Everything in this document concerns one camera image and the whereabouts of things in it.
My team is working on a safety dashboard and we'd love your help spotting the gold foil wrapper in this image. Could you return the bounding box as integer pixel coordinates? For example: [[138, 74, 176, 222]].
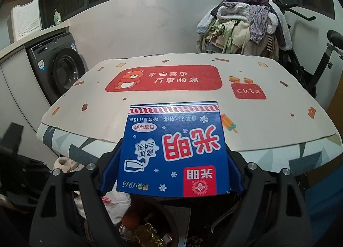
[[132, 223, 168, 247]]

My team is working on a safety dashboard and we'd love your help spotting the white red-printed plastic bag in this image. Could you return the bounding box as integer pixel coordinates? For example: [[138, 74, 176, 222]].
[[74, 191, 132, 226]]

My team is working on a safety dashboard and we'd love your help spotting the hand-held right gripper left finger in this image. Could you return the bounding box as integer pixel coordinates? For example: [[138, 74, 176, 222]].
[[31, 142, 122, 247]]

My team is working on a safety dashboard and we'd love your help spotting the white perforated laundry basket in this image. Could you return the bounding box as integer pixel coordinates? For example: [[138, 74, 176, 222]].
[[11, 0, 41, 42]]

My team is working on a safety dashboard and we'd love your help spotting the brown round trash bin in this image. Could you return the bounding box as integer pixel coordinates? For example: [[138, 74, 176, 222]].
[[76, 196, 188, 247]]

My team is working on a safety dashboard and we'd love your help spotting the black exercise bike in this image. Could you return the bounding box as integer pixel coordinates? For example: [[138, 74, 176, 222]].
[[279, 0, 343, 97]]

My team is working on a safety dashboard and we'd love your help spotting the beige fluffy slipper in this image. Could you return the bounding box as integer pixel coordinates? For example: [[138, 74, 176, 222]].
[[70, 161, 87, 172], [54, 156, 72, 172]]

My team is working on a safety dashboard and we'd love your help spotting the blue plastic tub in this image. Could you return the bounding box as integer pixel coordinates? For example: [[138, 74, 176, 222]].
[[308, 180, 343, 226]]

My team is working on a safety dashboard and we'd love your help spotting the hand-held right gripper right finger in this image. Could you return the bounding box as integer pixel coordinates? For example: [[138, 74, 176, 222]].
[[226, 148, 311, 247]]

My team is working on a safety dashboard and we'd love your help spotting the pile of clothes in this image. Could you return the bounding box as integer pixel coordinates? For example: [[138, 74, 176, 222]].
[[196, 0, 294, 61]]

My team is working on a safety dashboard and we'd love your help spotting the grey washing machine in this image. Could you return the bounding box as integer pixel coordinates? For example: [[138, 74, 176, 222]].
[[28, 31, 86, 105]]

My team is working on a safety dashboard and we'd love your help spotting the white paper sheet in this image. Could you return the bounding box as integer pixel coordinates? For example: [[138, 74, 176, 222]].
[[171, 207, 192, 239]]

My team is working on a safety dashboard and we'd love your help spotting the blue ice cream box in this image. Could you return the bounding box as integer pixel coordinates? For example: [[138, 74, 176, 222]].
[[116, 100, 231, 198]]

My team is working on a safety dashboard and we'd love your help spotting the white cabinet counter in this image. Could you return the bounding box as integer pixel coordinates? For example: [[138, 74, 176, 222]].
[[0, 19, 70, 140]]

